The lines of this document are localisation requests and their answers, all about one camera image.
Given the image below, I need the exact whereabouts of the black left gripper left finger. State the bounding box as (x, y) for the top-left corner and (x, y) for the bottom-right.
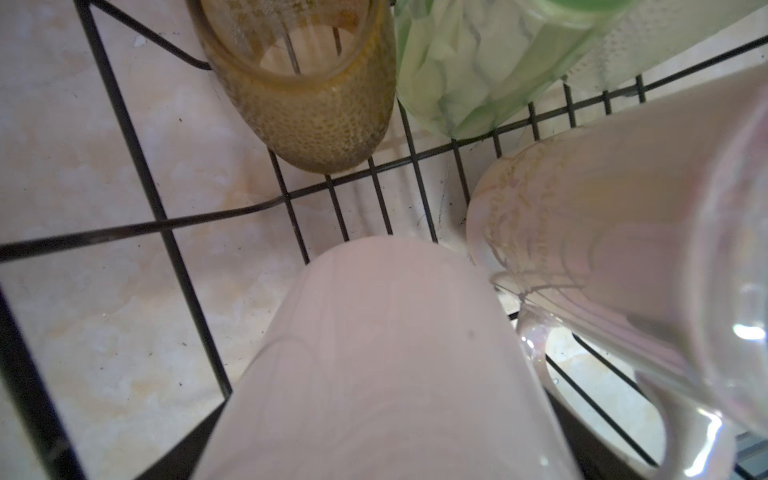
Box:
(137, 402), (226, 480)

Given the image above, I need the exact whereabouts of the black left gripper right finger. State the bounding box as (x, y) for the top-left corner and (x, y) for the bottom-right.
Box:
(546, 391), (642, 480)

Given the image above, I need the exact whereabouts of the lavender ceramic mug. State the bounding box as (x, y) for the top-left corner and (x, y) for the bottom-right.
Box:
(466, 65), (767, 479)

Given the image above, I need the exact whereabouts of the red interior white mug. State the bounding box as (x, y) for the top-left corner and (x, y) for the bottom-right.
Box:
(194, 236), (581, 479)

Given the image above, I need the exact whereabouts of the amber textured glass cup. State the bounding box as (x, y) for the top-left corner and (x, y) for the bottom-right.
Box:
(186, 1), (396, 175)

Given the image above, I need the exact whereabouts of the green ribbed glass cup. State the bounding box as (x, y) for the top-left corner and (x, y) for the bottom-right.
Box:
(394, 0), (631, 140)

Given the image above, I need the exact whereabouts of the pale green frosted glass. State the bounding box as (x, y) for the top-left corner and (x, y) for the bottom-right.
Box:
(563, 0), (767, 92)

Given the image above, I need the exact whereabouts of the black wire dish rack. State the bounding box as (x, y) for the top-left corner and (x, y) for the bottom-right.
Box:
(0, 0), (768, 480)

